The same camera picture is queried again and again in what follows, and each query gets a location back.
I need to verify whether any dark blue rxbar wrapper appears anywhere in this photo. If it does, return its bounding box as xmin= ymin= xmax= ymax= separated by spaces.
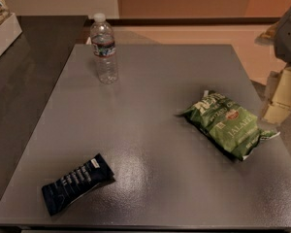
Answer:
xmin=42 ymin=153 xmax=113 ymax=216

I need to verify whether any green jalapeno chips bag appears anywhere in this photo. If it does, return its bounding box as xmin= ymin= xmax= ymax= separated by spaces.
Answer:
xmin=178 ymin=90 xmax=279 ymax=161

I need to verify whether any dark side table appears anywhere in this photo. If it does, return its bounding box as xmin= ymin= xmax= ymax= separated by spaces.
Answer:
xmin=0 ymin=16 xmax=86 ymax=200

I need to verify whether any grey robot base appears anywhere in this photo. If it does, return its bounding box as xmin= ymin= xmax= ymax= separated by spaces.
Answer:
xmin=274 ymin=7 xmax=291 ymax=63

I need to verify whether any clear plastic water bottle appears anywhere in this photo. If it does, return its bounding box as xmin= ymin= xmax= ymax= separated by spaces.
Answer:
xmin=90 ymin=13 xmax=118 ymax=84

